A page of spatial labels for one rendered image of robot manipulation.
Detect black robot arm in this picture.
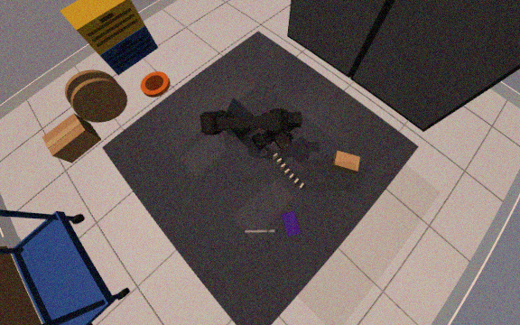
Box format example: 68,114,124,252
200,108,302,149

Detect orange rectangular block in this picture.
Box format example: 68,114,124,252
330,151,360,174

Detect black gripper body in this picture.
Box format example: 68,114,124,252
252,127,294,150

